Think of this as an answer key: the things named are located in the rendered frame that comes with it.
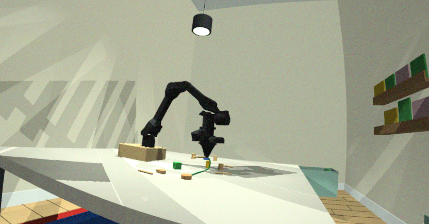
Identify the round wooden button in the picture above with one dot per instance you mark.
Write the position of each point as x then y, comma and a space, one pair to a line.
186, 176

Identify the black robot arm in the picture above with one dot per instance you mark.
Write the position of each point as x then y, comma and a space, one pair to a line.
172, 91

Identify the green block with hole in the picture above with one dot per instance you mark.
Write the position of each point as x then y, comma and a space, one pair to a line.
177, 165

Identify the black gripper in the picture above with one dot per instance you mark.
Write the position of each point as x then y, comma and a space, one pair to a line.
209, 143

